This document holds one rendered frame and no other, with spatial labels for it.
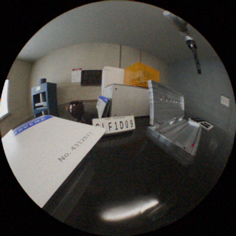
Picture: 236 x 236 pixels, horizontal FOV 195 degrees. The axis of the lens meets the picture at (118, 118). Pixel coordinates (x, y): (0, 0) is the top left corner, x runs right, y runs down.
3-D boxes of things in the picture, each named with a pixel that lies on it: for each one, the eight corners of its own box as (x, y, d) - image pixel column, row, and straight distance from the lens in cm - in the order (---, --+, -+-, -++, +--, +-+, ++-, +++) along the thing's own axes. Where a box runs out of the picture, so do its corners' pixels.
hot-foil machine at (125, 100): (111, 121, 38) (114, 50, 42) (100, 107, 76) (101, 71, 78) (173, 114, 93) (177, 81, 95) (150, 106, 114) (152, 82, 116)
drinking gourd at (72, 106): (68, 125, 38) (64, 103, 35) (77, 119, 44) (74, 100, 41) (82, 127, 33) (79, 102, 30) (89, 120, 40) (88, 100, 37)
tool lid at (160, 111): (151, 79, 29) (147, 80, 30) (152, 128, 28) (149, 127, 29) (183, 95, 68) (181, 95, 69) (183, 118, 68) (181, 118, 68)
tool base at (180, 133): (189, 162, 25) (196, 152, 24) (146, 131, 31) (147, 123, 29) (201, 129, 67) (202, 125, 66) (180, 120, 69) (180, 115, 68)
